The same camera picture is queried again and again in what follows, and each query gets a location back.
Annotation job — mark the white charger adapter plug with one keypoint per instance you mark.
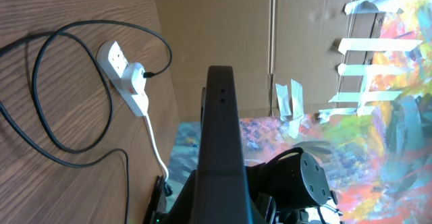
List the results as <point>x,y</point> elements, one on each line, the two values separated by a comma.
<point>133,79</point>

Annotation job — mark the colourful painted backdrop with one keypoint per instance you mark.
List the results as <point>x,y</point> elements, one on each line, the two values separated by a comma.
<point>378,164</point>

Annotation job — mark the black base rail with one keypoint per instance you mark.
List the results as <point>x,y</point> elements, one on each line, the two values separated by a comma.
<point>156,210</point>

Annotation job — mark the Samsung Galaxy smartphone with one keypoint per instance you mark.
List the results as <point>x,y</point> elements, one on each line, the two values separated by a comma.
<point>221,190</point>

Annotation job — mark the white power strip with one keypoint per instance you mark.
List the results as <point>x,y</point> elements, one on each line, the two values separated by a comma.
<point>113,61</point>

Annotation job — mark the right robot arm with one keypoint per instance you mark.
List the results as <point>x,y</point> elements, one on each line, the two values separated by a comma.
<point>292,188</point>

